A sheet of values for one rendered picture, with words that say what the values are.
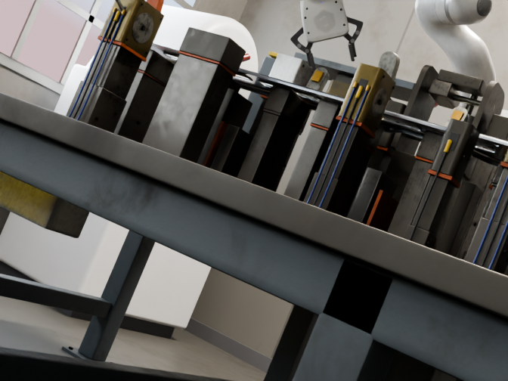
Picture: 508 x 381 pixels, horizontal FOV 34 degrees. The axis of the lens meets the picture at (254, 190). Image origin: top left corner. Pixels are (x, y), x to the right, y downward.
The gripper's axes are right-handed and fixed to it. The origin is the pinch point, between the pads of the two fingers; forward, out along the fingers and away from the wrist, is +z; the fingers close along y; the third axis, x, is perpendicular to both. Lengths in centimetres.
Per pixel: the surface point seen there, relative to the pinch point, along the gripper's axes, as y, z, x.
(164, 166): -27, 3, -85
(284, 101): -12.7, 6.3, -4.7
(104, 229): -112, 63, 165
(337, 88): 0.1, 7.6, 11.3
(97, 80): -55, -8, -1
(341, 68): 2.6, 4.5, 30.9
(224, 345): -87, 161, 250
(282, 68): -12.5, 0.4, 20.4
